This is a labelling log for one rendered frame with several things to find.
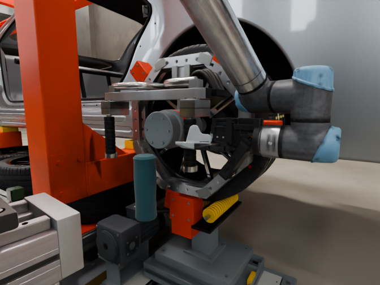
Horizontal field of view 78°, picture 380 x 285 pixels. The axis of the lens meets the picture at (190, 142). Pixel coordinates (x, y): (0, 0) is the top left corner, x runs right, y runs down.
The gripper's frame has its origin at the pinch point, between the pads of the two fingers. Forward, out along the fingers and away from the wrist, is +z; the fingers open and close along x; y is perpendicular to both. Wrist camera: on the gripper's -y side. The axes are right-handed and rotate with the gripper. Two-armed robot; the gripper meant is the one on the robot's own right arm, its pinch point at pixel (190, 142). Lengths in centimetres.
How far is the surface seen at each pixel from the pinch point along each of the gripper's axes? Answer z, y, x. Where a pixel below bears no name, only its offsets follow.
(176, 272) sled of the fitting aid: 25, -68, -27
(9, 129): 254, -13, -48
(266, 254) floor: -2, -83, -87
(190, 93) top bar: 0.7, 13.7, -1.5
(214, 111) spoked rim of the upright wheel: 8.0, 8.4, -31.0
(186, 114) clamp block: 0.2, 7.8, 1.5
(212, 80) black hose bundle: -1.8, 17.9, -9.8
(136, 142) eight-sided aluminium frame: 41.5, -5.9, -20.2
